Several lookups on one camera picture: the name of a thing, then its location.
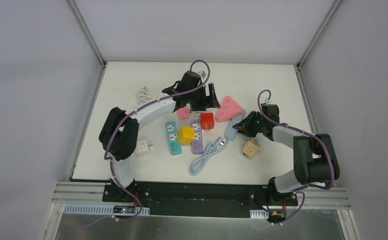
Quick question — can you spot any light blue power strip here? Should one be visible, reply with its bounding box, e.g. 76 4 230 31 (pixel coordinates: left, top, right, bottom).
224 110 246 141

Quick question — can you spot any light blue coiled cable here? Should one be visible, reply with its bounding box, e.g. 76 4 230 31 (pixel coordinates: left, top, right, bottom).
189 136 231 176

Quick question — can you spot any purple power strip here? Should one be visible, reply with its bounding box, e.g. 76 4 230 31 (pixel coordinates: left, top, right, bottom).
191 121 204 155

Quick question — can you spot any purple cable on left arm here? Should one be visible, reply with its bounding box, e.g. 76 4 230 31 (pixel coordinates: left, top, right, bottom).
104 59 211 222

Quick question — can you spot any beige cube adapter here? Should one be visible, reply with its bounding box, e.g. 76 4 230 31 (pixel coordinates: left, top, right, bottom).
242 139 261 158

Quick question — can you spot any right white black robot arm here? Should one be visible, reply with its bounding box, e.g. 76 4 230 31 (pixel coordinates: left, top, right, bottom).
233 103 339 205

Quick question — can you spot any small pink plug adapter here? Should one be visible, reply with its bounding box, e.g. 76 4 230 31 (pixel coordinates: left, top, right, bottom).
176 106 191 120

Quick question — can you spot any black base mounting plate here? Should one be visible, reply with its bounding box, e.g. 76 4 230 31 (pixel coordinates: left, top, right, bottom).
102 180 298 219

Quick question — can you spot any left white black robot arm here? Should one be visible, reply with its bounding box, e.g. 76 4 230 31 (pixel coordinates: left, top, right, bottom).
99 70 220 202

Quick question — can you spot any teal power strip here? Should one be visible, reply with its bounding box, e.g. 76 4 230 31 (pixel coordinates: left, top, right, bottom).
166 121 182 156

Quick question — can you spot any red cube adapter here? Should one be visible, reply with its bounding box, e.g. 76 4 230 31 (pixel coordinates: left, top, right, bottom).
200 112 215 130

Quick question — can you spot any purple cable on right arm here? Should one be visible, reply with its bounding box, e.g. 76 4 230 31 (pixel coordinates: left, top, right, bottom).
257 89 335 226

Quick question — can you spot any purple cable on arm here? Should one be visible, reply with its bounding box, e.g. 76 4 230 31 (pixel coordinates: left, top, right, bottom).
257 89 335 226
104 59 211 222

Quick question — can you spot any yellow cube adapter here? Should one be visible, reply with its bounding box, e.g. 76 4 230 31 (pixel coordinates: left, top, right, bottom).
177 126 195 145

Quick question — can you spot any aluminium frame rail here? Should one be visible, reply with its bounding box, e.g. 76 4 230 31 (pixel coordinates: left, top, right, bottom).
52 181 351 210

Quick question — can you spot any white coiled cable left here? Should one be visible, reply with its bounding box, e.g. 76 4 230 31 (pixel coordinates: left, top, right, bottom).
136 86 163 105

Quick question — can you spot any pink triangular power socket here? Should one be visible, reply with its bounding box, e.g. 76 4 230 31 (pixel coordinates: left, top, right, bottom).
215 96 244 123

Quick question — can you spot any white cube adapter with picture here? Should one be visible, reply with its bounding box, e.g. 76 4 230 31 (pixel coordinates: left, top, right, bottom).
135 140 153 158

